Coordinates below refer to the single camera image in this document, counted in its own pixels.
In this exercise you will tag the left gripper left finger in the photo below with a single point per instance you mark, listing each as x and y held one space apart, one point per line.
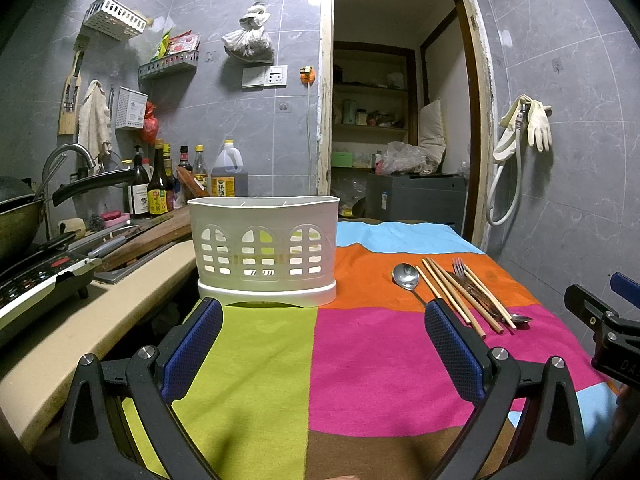
96 440

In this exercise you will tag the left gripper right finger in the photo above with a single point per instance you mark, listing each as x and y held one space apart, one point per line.
549 440

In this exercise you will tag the wooden chopstick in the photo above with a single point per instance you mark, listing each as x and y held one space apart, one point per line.
463 297
501 308
439 290

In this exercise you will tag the steel fork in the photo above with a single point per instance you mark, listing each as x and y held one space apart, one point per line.
457 266

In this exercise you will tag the large steel spoon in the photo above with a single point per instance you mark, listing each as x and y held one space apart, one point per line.
407 277

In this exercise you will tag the gas stove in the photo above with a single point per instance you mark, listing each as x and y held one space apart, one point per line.
37 284

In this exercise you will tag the cream rubber gloves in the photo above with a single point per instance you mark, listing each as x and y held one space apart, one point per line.
538 129

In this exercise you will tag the wooden cutting board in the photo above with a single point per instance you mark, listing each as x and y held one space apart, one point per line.
176 227

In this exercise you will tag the black wok pan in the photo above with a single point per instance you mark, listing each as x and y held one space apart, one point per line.
20 223

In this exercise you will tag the dark soy sauce bottle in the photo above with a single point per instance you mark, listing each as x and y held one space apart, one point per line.
157 189

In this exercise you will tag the dark grey cabinet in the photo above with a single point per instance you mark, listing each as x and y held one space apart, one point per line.
439 198

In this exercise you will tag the dark wine bottle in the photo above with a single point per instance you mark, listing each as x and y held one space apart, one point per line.
138 188

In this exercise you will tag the white plastic utensil holder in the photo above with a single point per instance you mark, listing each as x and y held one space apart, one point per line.
266 250

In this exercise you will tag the white pillow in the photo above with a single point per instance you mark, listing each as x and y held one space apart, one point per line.
431 132

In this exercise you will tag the clear plastic bag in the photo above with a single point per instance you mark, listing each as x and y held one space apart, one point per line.
402 158

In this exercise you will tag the small clear sauce bottle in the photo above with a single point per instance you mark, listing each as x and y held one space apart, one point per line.
200 172

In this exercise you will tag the large oil jug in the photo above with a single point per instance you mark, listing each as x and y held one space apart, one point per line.
228 178

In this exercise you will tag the hanging beige towel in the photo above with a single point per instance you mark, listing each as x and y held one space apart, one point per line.
94 124

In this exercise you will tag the red plastic bag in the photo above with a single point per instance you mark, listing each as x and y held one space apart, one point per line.
150 125

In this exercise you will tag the wooden knife holder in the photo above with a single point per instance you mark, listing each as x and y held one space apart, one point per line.
68 112

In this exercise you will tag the white plastic bag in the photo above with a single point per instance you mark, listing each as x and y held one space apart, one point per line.
251 43

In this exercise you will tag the white wall box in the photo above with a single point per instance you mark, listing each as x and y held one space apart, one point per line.
130 109

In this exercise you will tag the grey wall shelf rack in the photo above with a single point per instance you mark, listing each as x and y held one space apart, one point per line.
170 64

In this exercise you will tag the white wall socket panel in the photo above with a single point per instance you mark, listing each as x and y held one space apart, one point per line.
256 77

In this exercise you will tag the white wall basket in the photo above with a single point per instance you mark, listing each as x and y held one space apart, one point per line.
115 20

